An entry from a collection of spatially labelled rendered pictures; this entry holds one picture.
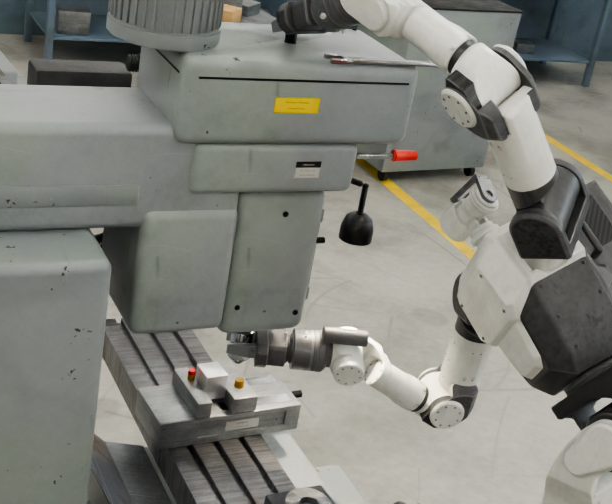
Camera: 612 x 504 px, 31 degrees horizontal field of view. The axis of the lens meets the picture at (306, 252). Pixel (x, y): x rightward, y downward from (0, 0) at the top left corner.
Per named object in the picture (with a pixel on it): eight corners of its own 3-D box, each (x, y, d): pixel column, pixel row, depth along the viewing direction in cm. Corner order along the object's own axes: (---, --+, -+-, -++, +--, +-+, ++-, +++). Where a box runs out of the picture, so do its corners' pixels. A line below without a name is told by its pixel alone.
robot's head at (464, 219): (478, 247, 224) (454, 212, 226) (509, 219, 217) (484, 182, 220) (457, 254, 219) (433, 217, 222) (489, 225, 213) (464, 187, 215)
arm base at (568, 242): (589, 213, 205) (529, 198, 209) (597, 164, 196) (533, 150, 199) (568, 274, 197) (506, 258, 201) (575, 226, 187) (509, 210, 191)
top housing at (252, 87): (347, 101, 236) (362, 25, 229) (407, 147, 215) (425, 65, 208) (132, 96, 215) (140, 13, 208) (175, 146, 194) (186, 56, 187)
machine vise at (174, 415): (269, 394, 274) (276, 355, 269) (297, 429, 262) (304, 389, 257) (133, 413, 257) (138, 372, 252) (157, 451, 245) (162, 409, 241)
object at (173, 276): (183, 273, 238) (198, 159, 227) (223, 331, 218) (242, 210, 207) (95, 277, 229) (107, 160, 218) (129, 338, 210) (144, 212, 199)
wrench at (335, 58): (439, 63, 213) (440, 59, 212) (449, 70, 210) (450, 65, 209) (323, 57, 203) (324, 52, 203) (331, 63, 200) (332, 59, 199)
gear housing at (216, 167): (300, 146, 235) (308, 101, 231) (352, 193, 216) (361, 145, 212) (148, 146, 220) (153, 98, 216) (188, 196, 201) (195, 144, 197)
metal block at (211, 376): (214, 383, 258) (218, 361, 255) (225, 397, 253) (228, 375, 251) (193, 386, 255) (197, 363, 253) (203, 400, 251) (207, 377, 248)
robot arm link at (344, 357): (306, 349, 245) (357, 354, 246) (307, 386, 236) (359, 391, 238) (315, 312, 237) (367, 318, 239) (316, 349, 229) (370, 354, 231)
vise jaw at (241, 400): (229, 375, 265) (231, 361, 263) (256, 410, 253) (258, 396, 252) (206, 378, 262) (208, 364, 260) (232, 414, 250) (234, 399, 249)
